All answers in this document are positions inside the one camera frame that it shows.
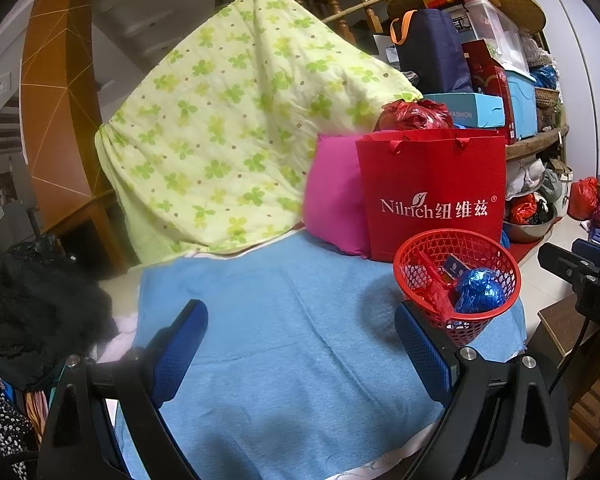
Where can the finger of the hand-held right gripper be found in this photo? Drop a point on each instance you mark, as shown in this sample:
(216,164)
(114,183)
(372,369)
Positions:
(560,262)
(590,250)

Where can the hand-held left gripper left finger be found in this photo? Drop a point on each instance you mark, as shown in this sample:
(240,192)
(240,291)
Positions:
(180,355)

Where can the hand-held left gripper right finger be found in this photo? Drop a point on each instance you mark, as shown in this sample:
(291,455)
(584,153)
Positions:
(425,355)

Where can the red plastic mesh basket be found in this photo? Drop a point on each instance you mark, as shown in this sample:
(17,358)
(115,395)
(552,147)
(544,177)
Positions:
(480,330)

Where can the red ribbon bow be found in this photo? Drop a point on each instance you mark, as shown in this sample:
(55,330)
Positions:
(432,292)

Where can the blue plastic bag bundle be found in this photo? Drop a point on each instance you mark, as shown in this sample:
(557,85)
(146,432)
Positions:
(480,292)

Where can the white medicine box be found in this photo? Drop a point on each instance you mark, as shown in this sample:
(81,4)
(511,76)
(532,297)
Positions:
(455,266)

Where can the metal basin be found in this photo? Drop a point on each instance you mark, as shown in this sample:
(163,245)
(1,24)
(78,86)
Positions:
(530,232)

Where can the wooden stool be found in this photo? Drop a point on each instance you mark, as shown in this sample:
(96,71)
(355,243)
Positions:
(565,330)

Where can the red plastic bag on floor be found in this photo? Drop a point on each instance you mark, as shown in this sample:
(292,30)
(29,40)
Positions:
(582,197)

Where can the white bed sheet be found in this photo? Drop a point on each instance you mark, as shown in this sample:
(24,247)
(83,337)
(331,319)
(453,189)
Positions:
(122,330)

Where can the light blue blanket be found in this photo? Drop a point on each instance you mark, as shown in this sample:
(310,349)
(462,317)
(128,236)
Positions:
(280,335)

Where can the wooden shelf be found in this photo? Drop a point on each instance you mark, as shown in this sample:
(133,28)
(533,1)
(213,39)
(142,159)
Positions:
(535,142)

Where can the black fluffy cloth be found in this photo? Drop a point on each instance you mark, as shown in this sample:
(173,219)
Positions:
(30,310)

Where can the red paper shopping bag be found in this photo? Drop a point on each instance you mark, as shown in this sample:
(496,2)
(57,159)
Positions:
(430,175)

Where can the blue storage bin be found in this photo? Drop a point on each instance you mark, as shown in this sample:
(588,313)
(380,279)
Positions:
(522,100)

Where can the light blue cardboard box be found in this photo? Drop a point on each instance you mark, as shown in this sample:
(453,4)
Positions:
(470,110)

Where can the pink pillow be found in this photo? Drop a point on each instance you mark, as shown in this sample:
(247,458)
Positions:
(335,195)

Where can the black white floral cloth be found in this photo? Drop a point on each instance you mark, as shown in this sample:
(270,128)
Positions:
(0,420)

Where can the red gift box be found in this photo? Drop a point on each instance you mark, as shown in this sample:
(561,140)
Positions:
(490,75)

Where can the large red plastic bag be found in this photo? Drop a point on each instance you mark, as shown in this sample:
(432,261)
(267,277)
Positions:
(415,115)

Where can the clear plastic storage box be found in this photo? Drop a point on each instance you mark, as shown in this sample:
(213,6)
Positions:
(495,25)

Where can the green clover print quilt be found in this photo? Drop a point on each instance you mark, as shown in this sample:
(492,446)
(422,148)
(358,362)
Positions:
(230,110)

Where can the round woven tray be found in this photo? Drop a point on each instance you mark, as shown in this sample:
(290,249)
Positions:
(520,5)

